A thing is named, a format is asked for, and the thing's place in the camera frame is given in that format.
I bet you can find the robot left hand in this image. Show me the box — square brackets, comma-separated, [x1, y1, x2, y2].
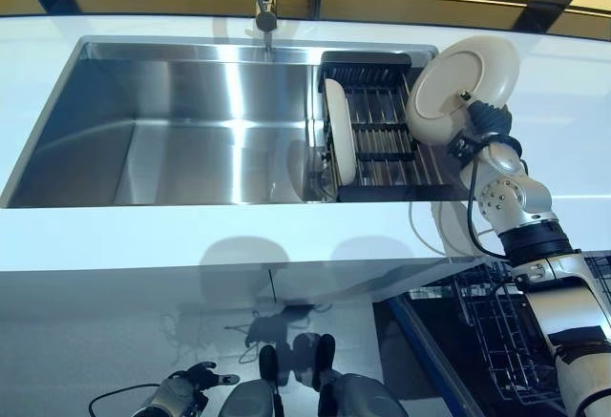
[166, 360, 242, 393]

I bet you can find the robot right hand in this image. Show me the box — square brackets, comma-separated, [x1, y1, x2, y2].
[457, 89, 515, 142]

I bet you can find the cream ceramic plate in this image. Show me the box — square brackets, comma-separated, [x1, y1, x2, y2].
[405, 33, 521, 146]
[323, 77, 359, 186]

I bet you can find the dishwasher door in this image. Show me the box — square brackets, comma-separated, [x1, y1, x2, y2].
[380, 286, 484, 417]

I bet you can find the robot left leg black foot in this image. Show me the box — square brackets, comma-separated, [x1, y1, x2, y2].
[221, 343, 288, 417]

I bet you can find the robot leg black foot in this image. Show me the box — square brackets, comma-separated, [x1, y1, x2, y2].
[311, 332, 412, 417]
[221, 343, 288, 417]

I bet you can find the black dish drying rack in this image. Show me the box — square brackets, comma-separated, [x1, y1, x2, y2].
[313, 51, 472, 203]

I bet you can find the wide white cabinet door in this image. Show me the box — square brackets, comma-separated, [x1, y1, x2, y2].
[0, 255, 278, 344]

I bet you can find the narrow white cabinet door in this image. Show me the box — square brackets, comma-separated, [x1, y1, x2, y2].
[268, 258, 484, 307]

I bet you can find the robot right leg black foot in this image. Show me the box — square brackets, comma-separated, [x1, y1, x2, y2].
[311, 332, 412, 417]

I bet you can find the stainless steel sink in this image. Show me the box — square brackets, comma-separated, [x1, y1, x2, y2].
[0, 33, 472, 210]

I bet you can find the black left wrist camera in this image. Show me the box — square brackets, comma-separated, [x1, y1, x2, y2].
[188, 386, 213, 410]

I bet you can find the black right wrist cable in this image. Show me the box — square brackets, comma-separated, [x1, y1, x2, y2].
[464, 132, 519, 261]

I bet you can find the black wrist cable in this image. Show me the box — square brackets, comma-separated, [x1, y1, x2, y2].
[464, 132, 519, 261]
[87, 380, 161, 417]

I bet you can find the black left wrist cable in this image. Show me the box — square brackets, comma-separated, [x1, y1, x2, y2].
[87, 380, 161, 417]

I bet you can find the wire dishwasher rack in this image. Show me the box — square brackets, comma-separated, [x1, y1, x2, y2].
[452, 253, 611, 405]

